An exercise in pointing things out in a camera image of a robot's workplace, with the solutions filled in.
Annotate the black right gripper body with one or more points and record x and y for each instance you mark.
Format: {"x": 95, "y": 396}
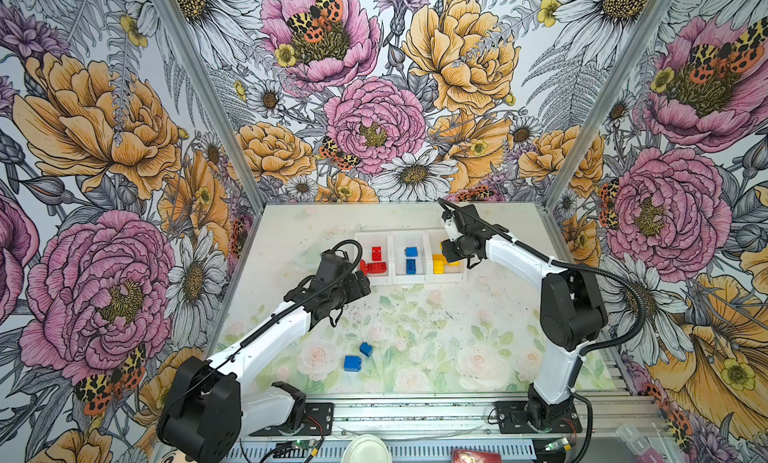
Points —
{"x": 457, "y": 249}

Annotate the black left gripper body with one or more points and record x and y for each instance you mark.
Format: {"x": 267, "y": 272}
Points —
{"x": 350, "y": 290}

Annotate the yellow lego small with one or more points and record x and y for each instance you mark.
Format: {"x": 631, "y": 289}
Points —
{"x": 439, "y": 263}

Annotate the red lego long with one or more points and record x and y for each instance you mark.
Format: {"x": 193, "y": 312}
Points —
{"x": 377, "y": 268}

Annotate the white three-compartment tray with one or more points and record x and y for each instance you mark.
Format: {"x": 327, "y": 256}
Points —
{"x": 393, "y": 244}

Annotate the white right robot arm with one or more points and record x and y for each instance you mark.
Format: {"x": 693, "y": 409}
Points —
{"x": 572, "y": 311}

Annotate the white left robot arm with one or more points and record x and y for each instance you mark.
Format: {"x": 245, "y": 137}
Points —
{"x": 205, "y": 412}

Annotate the green circuit board left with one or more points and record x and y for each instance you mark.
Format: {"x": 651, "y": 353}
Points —
{"x": 296, "y": 446}

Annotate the green circuit board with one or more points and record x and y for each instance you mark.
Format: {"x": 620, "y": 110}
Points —
{"x": 561, "y": 444}
{"x": 296, "y": 446}

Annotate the white round cup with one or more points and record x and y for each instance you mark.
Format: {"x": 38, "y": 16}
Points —
{"x": 367, "y": 449}

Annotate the red packet at bottom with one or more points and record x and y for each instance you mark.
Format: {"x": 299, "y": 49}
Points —
{"x": 471, "y": 456}

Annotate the green circuit board right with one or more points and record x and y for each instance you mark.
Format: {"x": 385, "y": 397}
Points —
{"x": 561, "y": 444}

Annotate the clear plastic bottle pink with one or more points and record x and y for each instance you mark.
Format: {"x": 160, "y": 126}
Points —
{"x": 638, "y": 444}

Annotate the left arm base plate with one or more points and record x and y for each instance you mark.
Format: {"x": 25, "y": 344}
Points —
{"x": 317, "y": 421}

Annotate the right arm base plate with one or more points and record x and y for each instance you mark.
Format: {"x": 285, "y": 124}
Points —
{"x": 510, "y": 416}

